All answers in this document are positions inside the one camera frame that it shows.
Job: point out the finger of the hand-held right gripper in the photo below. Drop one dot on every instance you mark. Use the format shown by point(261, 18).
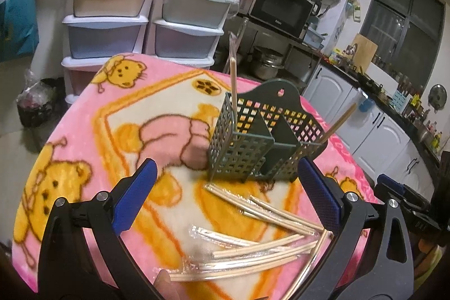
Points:
point(390, 185)

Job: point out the green plastic utensil holder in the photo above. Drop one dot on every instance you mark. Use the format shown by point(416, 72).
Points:
point(242, 145)

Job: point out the steel pot lid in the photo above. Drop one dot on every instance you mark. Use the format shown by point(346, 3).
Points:
point(438, 98)

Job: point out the kitchen window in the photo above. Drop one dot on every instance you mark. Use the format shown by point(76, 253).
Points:
point(404, 22)

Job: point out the wooden chopstick pair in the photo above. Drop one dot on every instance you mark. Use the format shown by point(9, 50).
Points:
point(233, 82)
point(339, 124)

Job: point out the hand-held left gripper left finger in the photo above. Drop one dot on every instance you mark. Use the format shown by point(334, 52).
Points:
point(135, 194)

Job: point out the pink bear printed blanket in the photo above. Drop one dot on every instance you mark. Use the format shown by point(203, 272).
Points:
point(105, 131)

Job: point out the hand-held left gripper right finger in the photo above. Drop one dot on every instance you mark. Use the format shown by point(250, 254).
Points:
point(320, 194)

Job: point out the metal kitchen shelf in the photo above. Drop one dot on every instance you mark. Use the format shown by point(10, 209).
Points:
point(298, 50)

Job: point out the black microwave oven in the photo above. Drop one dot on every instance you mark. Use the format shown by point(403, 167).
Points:
point(277, 6)

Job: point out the light blue plastic box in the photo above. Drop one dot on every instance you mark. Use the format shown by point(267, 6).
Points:
point(314, 37)

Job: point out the blue knife holder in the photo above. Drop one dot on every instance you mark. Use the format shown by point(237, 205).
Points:
point(402, 102)

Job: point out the person's yellow-green clothing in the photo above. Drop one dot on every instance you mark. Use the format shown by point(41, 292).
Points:
point(430, 263)

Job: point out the white kitchen cabinets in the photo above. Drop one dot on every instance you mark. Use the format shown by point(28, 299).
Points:
point(379, 131)

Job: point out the right plastic drawer tower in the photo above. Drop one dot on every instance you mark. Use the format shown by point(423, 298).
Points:
point(190, 8)

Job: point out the wooden cutting board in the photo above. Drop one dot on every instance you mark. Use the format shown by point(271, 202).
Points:
point(364, 52)

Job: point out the stacked steel pots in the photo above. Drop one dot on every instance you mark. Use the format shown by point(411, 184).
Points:
point(268, 62)

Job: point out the person's left hand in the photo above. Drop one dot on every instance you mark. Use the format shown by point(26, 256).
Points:
point(163, 282)

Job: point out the blue bag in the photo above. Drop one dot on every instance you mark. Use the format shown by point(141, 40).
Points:
point(19, 22)

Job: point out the black trash bag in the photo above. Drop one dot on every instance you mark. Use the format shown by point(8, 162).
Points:
point(40, 103)

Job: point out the pile of chopsticks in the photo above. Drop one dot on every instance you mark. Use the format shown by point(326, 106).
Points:
point(260, 250)

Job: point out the black blender jug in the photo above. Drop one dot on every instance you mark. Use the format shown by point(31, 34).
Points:
point(313, 3)

